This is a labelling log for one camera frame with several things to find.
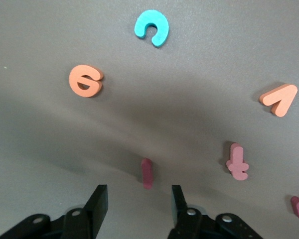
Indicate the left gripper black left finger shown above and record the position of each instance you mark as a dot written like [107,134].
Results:
[97,211]

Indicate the brown table cover sheet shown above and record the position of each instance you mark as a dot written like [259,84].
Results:
[27,37]

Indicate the teal foam letter c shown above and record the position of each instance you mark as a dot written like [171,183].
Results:
[152,16]

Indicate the orange foam letter e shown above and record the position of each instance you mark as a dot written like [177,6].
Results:
[73,82]

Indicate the orange foam letter v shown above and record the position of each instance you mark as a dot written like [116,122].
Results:
[289,93]

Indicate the maroon foam letter l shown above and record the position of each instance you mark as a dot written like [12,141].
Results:
[147,174]

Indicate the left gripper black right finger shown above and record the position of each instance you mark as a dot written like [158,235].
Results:
[184,219]

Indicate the red foam letter t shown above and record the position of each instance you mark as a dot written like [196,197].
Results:
[238,161]

